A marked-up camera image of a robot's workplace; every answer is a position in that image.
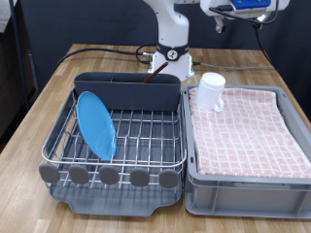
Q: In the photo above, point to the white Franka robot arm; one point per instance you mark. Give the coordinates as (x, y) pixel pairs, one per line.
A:
(171, 29)

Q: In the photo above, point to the pink checked cloth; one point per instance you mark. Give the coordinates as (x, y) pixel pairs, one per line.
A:
(252, 129)

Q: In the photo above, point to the white mug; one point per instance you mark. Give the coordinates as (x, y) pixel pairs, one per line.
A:
(209, 90)

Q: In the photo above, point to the blue plate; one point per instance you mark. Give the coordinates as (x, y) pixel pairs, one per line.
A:
(95, 126)

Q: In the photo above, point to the grey plastic drain tray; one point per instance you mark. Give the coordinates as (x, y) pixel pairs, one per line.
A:
(113, 204)

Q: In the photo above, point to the dark grey utensil holder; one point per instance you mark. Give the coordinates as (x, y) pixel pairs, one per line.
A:
(139, 95)

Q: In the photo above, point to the grey plastic crate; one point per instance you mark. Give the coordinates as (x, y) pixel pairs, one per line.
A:
(246, 200)

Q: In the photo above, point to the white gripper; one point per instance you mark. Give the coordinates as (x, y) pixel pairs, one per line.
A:
(214, 5)

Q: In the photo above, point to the black metal pole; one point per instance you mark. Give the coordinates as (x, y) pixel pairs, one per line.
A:
(17, 39)

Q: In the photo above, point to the dark side cabinet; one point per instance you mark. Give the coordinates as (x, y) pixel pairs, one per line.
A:
(9, 81)

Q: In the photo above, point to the brown wooden spoon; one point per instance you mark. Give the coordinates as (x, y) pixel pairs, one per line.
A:
(155, 73)

